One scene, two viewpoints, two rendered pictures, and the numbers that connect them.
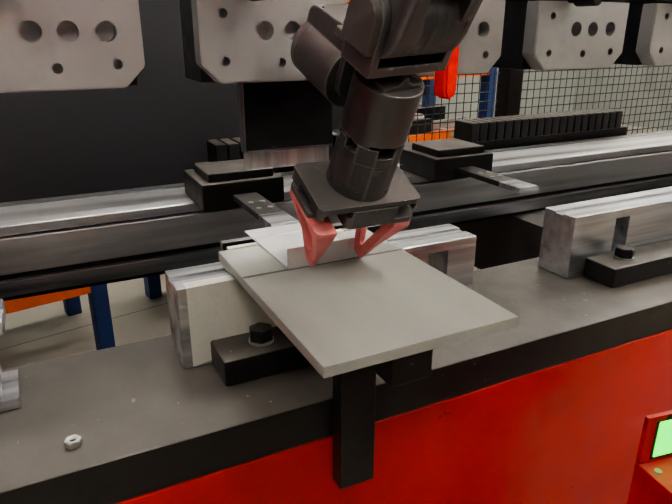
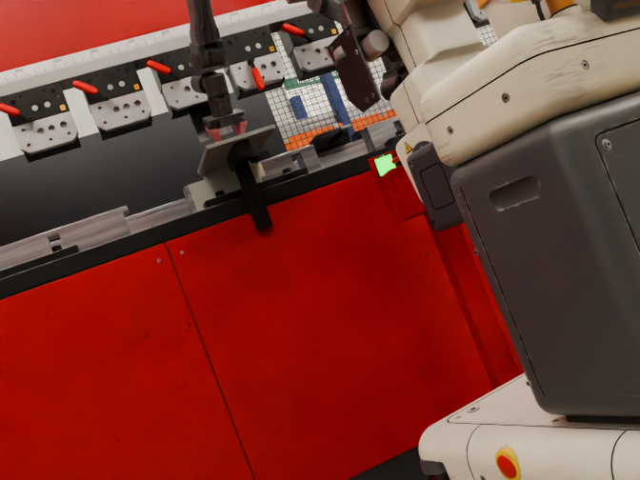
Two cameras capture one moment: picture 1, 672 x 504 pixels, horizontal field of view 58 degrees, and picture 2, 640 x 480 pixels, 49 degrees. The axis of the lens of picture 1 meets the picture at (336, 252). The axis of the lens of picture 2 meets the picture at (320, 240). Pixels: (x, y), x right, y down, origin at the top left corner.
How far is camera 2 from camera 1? 144 cm
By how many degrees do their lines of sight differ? 25
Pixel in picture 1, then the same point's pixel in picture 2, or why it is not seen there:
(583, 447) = not seen: hidden behind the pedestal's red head
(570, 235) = (369, 135)
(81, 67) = (132, 115)
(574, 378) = (370, 180)
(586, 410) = not seen: hidden behind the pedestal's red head
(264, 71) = (190, 101)
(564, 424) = (378, 204)
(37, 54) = (119, 114)
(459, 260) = (308, 156)
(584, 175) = not seen: hidden behind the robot
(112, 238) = (170, 213)
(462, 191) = (345, 155)
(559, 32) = (310, 54)
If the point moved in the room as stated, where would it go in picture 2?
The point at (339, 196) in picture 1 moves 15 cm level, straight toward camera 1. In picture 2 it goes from (215, 118) to (194, 109)
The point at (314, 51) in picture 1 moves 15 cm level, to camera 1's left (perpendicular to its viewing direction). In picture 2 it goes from (194, 81) to (145, 104)
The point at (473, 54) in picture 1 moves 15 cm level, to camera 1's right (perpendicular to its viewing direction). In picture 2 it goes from (272, 73) to (320, 51)
